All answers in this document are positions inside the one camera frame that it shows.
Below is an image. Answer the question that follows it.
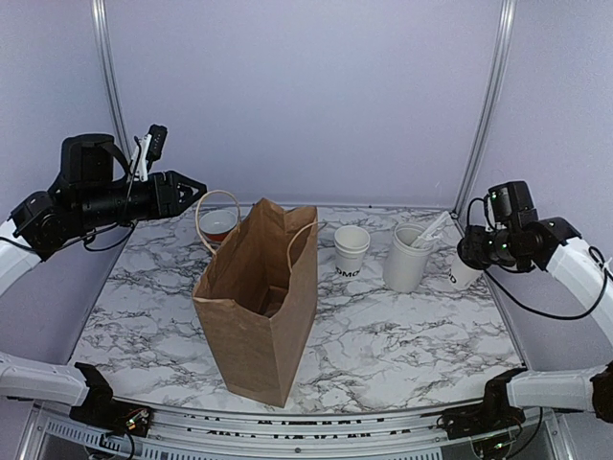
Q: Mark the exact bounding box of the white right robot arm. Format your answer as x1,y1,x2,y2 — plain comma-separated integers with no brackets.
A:
449,212,612,429

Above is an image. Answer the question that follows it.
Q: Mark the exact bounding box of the left aluminium frame post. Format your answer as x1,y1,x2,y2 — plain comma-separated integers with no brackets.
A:
90,0,130,152

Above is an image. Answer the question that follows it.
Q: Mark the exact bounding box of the aluminium frame post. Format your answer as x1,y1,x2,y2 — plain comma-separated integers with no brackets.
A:
90,0,130,152
453,0,517,217

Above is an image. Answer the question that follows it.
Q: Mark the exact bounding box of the red paper bowl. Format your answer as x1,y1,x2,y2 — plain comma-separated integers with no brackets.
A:
198,209,238,242

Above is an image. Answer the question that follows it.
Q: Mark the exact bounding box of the aluminium front rail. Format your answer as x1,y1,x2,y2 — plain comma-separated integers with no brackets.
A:
18,378,576,460

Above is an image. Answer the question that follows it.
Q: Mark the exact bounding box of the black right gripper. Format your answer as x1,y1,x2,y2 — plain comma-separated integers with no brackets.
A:
462,225,528,266

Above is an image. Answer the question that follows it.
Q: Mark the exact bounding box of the white paper cup stack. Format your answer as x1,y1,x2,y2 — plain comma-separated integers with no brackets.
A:
333,225,371,281

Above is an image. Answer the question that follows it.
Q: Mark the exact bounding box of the brown paper takeout bag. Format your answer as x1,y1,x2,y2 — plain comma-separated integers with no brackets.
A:
193,198,319,407

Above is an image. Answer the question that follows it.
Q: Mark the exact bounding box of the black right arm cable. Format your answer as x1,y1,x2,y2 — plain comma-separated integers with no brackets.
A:
466,195,613,321

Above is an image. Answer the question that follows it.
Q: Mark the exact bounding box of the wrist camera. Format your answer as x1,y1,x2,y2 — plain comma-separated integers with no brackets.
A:
57,124,169,193
465,180,539,236

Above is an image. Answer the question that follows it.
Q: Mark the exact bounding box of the white wrapped stirrer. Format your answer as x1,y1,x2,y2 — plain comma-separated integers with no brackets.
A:
411,211,452,249

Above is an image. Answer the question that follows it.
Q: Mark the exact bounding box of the right aluminium frame post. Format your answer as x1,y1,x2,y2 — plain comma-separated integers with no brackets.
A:
453,0,517,217

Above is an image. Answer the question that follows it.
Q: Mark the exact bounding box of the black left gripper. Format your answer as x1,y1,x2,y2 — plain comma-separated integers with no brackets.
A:
75,169,207,229

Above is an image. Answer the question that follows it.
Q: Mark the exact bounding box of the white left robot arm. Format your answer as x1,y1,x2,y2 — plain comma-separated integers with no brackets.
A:
1,167,207,426

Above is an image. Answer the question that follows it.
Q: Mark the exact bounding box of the white ribbed holder cup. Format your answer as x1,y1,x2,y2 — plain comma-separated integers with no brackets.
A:
383,222,435,293

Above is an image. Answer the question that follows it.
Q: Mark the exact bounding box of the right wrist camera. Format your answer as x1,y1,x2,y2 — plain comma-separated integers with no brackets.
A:
465,180,539,236

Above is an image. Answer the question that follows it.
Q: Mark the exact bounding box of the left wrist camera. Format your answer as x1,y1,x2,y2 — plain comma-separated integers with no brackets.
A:
57,124,169,193

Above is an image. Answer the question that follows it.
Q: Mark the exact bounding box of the white paper coffee cup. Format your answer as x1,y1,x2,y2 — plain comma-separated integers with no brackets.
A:
448,255,482,290

